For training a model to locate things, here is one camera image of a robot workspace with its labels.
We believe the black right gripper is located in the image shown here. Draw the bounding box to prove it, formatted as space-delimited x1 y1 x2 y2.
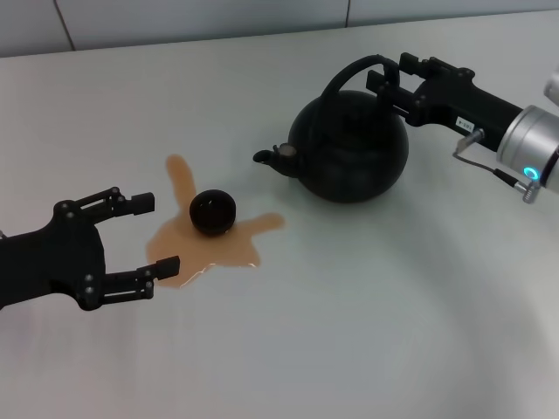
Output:
366 52 528 154

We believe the black cast iron teapot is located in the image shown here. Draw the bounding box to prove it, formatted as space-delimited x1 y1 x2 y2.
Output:
252 54 411 205

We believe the brown spilled tea puddle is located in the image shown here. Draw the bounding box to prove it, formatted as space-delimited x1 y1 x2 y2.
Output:
145 154 287 290

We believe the right gripper cable with connector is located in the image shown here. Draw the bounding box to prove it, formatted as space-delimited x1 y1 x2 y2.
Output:
452 127 542 204

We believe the small dark teacup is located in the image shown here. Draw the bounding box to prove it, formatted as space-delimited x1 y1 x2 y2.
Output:
189 189 238 237

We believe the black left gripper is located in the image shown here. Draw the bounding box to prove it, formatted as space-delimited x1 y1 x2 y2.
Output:
0 186 182 312

